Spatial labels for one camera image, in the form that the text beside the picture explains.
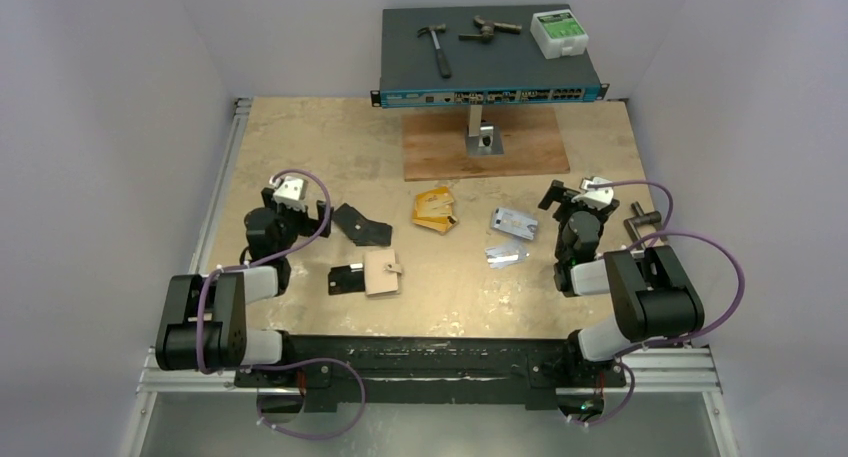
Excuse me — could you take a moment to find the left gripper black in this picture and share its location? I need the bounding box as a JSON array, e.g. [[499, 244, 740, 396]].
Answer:
[[261, 188, 331, 258]]

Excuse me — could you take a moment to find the black VIP card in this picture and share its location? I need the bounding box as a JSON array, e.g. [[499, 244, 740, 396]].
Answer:
[[327, 263, 365, 295]]

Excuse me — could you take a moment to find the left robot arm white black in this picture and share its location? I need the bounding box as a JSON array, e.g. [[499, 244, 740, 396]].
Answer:
[[155, 188, 334, 386]]

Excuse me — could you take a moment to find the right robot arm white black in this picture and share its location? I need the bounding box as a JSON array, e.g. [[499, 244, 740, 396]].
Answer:
[[538, 179, 705, 384]]

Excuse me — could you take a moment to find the wooden board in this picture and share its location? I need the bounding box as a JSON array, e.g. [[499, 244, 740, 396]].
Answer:
[[402, 105, 570, 181]]

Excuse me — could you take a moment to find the white green box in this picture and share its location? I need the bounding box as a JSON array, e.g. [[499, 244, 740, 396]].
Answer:
[[530, 9, 589, 60]]

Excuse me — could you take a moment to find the hammer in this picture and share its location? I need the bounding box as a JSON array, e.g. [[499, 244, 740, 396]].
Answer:
[[417, 24, 452, 79]]

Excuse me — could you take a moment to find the metal clamp tool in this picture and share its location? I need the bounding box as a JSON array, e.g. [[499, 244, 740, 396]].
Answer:
[[458, 15, 523, 43]]

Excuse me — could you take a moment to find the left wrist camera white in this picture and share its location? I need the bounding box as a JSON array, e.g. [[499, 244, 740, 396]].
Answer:
[[269, 175, 307, 209]]

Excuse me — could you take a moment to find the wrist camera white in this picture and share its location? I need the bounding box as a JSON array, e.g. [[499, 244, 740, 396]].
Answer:
[[269, 175, 307, 209], [570, 176, 614, 210]]

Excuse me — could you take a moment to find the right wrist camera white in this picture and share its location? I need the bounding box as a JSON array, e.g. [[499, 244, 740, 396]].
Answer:
[[570, 176, 614, 210]]

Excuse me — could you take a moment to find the dark metal crank handle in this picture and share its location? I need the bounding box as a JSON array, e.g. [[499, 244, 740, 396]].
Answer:
[[623, 201, 666, 243]]

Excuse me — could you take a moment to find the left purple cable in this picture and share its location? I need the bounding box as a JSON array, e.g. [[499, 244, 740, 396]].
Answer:
[[196, 169, 368, 442]]

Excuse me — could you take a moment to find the metal stand post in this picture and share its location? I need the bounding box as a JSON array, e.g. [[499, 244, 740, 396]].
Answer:
[[465, 105, 504, 157]]

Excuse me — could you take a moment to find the blue network switch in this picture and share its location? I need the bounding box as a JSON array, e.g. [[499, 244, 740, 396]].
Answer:
[[371, 4, 609, 108]]

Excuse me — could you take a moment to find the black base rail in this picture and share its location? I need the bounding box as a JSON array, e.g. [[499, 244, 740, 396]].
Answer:
[[234, 335, 626, 412]]

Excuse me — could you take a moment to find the aluminium frame rail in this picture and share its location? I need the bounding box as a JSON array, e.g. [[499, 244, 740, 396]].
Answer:
[[123, 97, 739, 456]]

